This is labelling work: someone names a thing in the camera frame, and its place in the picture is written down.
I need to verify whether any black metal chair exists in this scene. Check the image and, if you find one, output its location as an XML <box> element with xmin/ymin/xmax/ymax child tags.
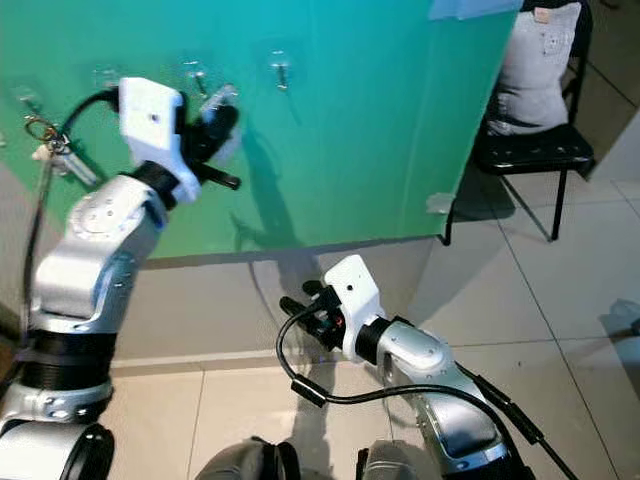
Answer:
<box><xmin>440</xmin><ymin>0</ymin><xmax>597</xmax><ymax>247</ymax></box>

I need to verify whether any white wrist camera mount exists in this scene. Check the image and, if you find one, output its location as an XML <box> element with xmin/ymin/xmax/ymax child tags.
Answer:
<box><xmin>323</xmin><ymin>255</ymin><xmax>384</xmax><ymax>362</ymax></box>
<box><xmin>118</xmin><ymin>77</ymin><xmax>202</xmax><ymax>207</ymax></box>

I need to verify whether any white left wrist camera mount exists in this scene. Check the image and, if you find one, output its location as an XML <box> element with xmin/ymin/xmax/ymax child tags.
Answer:
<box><xmin>118</xmin><ymin>77</ymin><xmax>202</xmax><ymax>207</ymax></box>

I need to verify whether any key bunch with pale tag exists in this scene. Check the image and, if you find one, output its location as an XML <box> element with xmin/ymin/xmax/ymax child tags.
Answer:
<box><xmin>203</xmin><ymin>83</ymin><xmax>243</xmax><ymax>111</ymax></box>

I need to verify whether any green wall sheet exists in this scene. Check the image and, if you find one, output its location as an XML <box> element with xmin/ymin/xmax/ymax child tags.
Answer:
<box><xmin>0</xmin><ymin>0</ymin><xmax>527</xmax><ymax>259</ymax></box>

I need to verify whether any grey-white cushion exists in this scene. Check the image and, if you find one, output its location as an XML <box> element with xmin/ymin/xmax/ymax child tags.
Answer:
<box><xmin>485</xmin><ymin>0</ymin><xmax>583</xmax><ymax>136</ymax></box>

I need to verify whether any pale blue tape strip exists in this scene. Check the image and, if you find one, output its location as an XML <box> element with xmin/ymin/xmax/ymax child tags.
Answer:
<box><xmin>428</xmin><ymin>0</ymin><xmax>526</xmax><ymax>21</ymax></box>

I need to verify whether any grey robot leg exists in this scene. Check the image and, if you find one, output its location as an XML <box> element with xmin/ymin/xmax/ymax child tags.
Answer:
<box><xmin>358</xmin><ymin>440</ymin><xmax>422</xmax><ymax>480</ymax></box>
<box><xmin>195</xmin><ymin>437</ymin><xmax>302</xmax><ymax>480</ymax></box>

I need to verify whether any key bunch with white bear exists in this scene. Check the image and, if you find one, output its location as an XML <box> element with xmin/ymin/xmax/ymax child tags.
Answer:
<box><xmin>25</xmin><ymin>115</ymin><xmax>106</xmax><ymax>191</ymax></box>

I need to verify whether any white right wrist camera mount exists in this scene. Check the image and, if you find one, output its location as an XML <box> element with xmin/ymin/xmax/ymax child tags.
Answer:
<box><xmin>323</xmin><ymin>255</ymin><xmax>384</xmax><ymax>362</ymax></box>

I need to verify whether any clear adhesive wall hook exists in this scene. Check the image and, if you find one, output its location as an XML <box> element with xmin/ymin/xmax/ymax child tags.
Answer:
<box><xmin>180</xmin><ymin>58</ymin><xmax>211</xmax><ymax>96</ymax></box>
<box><xmin>15</xmin><ymin>85</ymin><xmax>46</xmax><ymax>117</ymax></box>
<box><xmin>265</xmin><ymin>50</ymin><xmax>298</xmax><ymax>93</ymax></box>
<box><xmin>88</xmin><ymin>65</ymin><xmax>121</xmax><ymax>101</ymax></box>

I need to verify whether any grey robot left leg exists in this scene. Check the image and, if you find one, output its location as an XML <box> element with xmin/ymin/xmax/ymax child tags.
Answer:
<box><xmin>195</xmin><ymin>437</ymin><xmax>302</xmax><ymax>480</ymax></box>

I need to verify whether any grey robot right leg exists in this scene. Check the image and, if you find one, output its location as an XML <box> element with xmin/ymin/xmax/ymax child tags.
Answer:
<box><xmin>358</xmin><ymin>440</ymin><xmax>422</xmax><ymax>480</ymax></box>

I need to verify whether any pale tape on sheet corner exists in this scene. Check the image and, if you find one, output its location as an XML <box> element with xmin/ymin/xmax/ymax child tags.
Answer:
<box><xmin>425</xmin><ymin>190</ymin><xmax>456</xmax><ymax>214</ymax></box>

